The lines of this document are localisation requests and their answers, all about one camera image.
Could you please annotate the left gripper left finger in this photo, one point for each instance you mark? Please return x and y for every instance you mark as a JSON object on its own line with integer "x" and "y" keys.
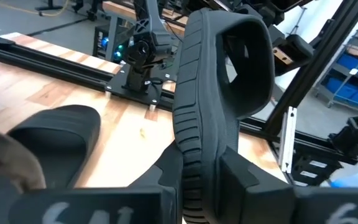
{"x": 104, "y": 205}

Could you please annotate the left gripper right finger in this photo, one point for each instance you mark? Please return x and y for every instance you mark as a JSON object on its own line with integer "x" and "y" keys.
{"x": 259, "y": 202}

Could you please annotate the black rubber slide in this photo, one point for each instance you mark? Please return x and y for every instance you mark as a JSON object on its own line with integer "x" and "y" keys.
{"x": 197, "y": 93}
{"x": 67, "y": 140}

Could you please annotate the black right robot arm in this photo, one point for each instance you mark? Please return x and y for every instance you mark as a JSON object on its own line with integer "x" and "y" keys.
{"x": 149, "y": 46}

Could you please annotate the rack with blue bins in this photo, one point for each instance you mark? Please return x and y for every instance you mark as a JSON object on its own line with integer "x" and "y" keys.
{"x": 350, "y": 81}

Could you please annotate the black clamp device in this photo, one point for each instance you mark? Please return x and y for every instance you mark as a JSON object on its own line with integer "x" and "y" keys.
{"x": 356, "y": 137}

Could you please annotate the black computer with lights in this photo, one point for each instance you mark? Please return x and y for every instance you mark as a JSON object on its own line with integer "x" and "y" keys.
{"x": 104, "y": 40}

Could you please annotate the silver aluminium bracket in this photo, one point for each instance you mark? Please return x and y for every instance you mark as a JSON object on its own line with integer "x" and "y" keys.
{"x": 287, "y": 140}

